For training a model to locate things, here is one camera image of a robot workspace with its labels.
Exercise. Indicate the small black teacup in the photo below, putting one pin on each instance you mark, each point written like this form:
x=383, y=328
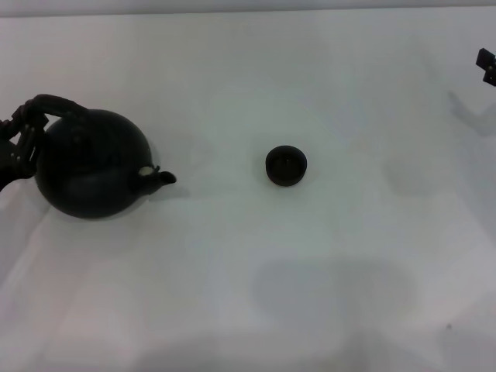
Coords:
x=286, y=166

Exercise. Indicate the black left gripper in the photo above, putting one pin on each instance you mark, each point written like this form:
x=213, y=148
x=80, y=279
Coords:
x=8, y=162

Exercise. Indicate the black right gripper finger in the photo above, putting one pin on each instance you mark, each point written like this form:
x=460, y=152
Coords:
x=490, y=76
x=488, y=58

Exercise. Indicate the black round teapot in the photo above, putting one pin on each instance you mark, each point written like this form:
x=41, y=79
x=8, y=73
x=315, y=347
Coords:
x=93, y=166

